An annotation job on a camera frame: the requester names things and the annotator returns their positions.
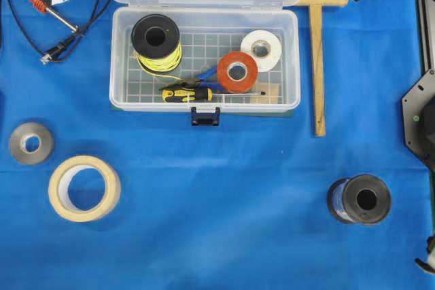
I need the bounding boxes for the clear plastic tool box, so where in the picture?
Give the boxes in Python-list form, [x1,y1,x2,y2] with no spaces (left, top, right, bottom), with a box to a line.
[109,0,300,116]

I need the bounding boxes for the orange soldering iron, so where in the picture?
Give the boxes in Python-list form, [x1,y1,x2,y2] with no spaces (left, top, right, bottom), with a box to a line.
[28,0,79,33]

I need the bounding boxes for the blue table cloth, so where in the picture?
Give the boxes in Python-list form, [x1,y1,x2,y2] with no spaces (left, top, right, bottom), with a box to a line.
[1,0,434,289]

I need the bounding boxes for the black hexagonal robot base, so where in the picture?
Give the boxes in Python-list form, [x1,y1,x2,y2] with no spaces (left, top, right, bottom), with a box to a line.
[402,69,434,172]

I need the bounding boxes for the blue wire spool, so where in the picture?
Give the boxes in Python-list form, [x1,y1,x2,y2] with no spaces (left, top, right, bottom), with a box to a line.
[327,175,392,225]

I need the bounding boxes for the yellow black screwdriver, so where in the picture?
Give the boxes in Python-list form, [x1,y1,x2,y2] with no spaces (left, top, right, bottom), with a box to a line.
[162,86,266,103]

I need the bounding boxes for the white tape roll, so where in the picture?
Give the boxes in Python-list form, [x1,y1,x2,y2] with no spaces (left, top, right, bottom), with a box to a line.
[240,30,282,73]

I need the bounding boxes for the beige masking tape roll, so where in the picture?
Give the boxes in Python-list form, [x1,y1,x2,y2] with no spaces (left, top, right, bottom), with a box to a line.
[48,156,122,223]

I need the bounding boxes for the black box latch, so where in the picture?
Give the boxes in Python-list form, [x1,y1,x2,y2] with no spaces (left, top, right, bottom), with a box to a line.
[191,107,220,126]

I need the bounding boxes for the blue handled pliers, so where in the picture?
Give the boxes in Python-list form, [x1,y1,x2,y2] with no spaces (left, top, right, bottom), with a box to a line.
[169,67,221,89]

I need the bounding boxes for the black power cable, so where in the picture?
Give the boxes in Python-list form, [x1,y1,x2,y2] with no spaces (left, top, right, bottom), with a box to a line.
[5,0,113,65]

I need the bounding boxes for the aluminium frame rail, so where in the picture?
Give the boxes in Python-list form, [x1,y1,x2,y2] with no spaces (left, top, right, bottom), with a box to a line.
[415,0,434,75]

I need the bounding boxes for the yellow wire spool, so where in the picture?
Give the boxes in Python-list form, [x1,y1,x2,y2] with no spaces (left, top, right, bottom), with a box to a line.
[130,14,182,76]

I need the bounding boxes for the grey tape roll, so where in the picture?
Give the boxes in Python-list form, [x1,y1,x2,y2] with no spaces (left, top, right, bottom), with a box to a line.
[9,122,54,165]

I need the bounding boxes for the red tape roll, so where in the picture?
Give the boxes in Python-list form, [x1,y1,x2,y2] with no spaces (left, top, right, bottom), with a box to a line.
[217,51,258,93]

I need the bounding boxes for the wooden mallet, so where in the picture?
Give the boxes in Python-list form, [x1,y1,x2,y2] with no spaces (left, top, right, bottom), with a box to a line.
[296,0,349,137]

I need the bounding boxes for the black white object at edge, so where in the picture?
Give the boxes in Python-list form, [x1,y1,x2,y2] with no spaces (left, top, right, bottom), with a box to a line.
[415,236,435,275]

